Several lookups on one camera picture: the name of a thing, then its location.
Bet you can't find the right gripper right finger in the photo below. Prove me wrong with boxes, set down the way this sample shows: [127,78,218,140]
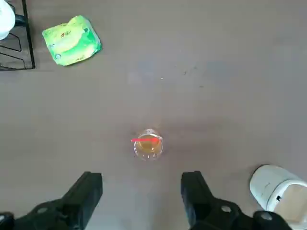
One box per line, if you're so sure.
[181,170,291,230]

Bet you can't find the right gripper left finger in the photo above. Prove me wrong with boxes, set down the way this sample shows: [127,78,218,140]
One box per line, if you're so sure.
[0,171,104,230]

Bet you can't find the red stirring rod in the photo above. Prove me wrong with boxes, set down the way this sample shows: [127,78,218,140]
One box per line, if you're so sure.
[130,137,162,144]

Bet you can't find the clear measuring cup amber solution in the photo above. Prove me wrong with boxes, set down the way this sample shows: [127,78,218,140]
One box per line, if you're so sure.
[131,128,165,161]

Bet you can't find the cream bin with flip lid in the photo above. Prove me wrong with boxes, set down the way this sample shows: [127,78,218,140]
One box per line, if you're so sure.
[249,164,307,226]

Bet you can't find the green tissue pack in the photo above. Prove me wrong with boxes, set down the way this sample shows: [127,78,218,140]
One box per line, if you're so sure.
[42,15,102,67]

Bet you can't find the black wire cup rack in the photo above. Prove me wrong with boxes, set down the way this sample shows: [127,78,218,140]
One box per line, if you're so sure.
[0,0,36,71]

